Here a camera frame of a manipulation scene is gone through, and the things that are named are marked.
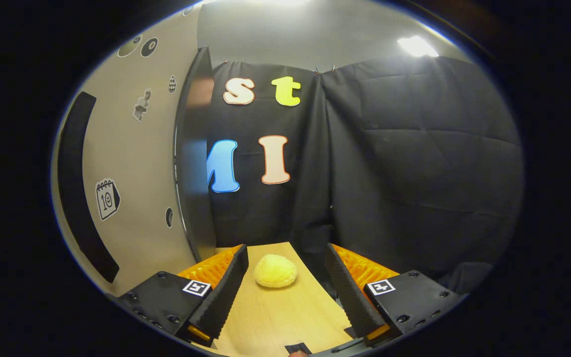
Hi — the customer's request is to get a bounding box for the yellow bun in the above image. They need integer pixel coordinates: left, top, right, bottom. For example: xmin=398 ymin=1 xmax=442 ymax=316
xmin=254 ymin=254 xmax=297 ymax=289

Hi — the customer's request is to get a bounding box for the light grey cabinet door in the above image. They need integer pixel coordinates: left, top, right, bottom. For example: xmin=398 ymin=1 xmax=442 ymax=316
xmin=52 ymin=5 xmax=204 ymax=297

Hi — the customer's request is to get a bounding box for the small ceiling light panel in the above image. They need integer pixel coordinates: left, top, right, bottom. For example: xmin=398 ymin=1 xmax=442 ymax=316
xmin=397 ymin=36 xmax=440 ymax=58

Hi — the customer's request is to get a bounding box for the black door handle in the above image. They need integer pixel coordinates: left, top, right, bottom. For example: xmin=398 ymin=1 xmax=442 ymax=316
xmin=57 ymin=91 xmax=120 ymax=284

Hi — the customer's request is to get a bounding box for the black backdrop cloth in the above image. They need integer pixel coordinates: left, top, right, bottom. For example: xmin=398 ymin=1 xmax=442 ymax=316
xmin=206 ymin=56 xmax=524 ymax=296

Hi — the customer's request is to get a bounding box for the dark grey cabinet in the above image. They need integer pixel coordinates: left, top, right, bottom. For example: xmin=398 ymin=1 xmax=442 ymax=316
xmin=174 ymin=47 xmax=217 ymax=261

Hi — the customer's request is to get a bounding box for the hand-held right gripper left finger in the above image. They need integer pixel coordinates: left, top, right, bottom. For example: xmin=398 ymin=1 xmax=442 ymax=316
xmin=116 ymin=244 xmax=250 ymax=347

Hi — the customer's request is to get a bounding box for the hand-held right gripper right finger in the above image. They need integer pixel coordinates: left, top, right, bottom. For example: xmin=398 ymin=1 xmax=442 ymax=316
xmin=325 ymin=242 xmax=465 ymax=348

